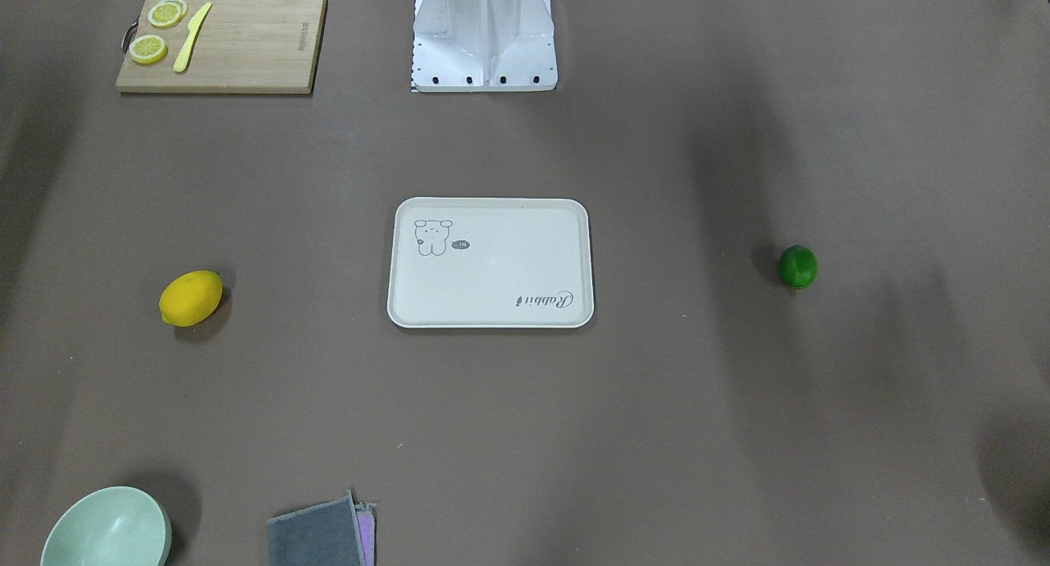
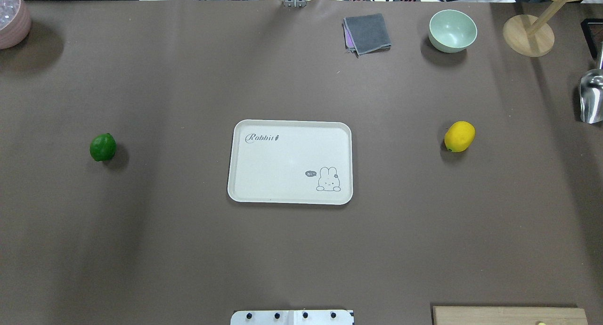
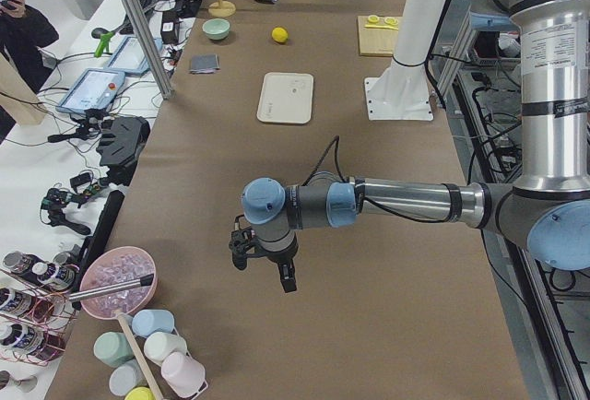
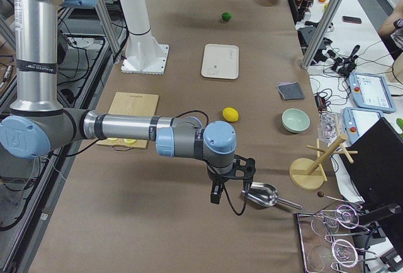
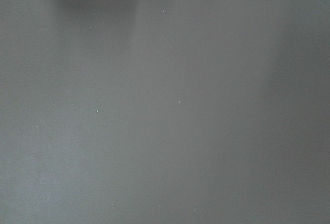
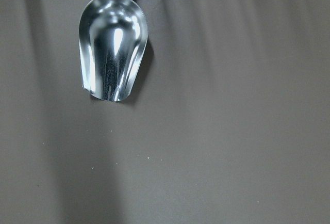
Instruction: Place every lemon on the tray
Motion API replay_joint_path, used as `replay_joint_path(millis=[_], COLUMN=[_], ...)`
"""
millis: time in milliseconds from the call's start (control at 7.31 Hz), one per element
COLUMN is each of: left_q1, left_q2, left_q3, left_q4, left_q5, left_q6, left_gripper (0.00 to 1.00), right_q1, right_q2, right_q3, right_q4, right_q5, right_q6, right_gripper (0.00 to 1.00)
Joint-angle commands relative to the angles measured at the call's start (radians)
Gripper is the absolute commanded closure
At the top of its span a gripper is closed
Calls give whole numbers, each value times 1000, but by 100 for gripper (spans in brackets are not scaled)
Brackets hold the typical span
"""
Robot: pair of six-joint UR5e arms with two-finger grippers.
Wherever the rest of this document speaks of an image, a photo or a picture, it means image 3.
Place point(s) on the pink cup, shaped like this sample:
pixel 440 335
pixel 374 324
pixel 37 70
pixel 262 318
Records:
pixel 185 375

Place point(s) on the yellow cup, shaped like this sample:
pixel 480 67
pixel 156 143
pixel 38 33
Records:
pixel 140 393

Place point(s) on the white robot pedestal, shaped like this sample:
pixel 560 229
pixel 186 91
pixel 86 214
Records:
pixel 402 91

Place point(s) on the grey folded cloth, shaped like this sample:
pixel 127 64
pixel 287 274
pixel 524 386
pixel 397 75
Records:
pixel 204 64

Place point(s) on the wooden mug tree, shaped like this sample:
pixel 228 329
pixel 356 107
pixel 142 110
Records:
pixel 221 9

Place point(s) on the pink bowl of ice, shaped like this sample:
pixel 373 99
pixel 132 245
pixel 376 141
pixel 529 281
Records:
pixel 119 265

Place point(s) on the teach pendant tablet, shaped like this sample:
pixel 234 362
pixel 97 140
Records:
pixel 129 57
pixel 95 89

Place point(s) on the yellow lemon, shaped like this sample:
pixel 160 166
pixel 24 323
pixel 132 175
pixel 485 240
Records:
pixel 280 35

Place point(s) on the green cup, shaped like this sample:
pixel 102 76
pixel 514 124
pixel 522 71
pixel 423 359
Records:
pixel 112 349

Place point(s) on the aluminium frame post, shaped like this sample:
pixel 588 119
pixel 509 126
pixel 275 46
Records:
pixel 144 36

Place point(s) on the copper wire bottle rack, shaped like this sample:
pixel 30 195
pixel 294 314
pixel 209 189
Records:
pixel 35 313

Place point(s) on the grey cup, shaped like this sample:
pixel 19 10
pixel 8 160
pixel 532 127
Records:
pixel 126 377

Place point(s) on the blue cup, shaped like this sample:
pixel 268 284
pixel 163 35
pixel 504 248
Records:
pixel 149 321

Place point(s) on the white cup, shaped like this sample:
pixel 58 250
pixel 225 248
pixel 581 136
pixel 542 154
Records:
pixel 159 345

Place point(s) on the person in black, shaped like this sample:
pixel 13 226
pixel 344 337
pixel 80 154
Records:
pixel 24 31

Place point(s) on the yellow plastic knife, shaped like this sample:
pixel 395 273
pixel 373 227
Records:
pixel 377 26

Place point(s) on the wooden cutting board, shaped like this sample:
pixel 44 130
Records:
pixel 376 42

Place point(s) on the cream rabbit tray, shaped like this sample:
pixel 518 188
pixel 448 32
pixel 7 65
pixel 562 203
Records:
pixel 286 98

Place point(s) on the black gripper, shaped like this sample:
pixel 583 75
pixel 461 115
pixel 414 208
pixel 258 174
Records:
pixel 278 261

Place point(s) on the mint green bowl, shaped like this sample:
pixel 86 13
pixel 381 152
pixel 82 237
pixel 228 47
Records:
pixel 216 29

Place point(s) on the metal tongs handle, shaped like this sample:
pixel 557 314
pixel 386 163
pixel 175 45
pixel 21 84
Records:
pixel 144 281

